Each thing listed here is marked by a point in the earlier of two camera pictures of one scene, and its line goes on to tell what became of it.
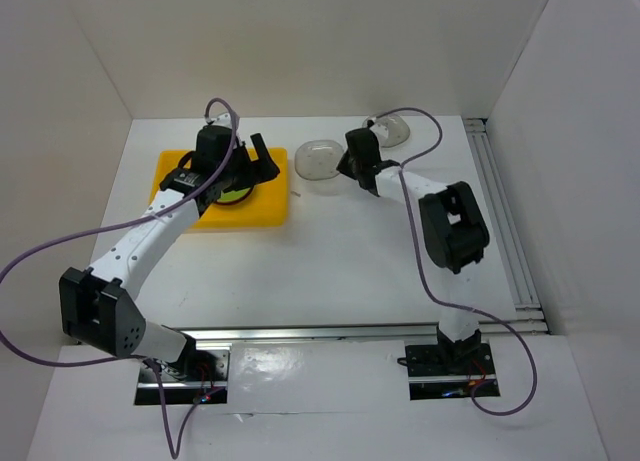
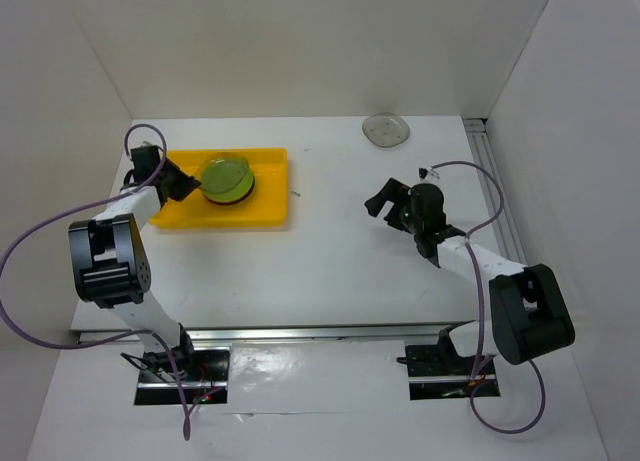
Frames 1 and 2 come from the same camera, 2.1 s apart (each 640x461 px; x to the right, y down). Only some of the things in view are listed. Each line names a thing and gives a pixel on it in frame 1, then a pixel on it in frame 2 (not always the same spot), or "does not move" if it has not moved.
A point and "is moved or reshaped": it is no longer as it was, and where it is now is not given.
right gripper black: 343,166 to 391,191
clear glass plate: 390,129 does not move
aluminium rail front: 227,334 does not move
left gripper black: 250,177 to 186,183
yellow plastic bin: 267,205 does not move
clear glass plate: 318,159 is moved or reshaped
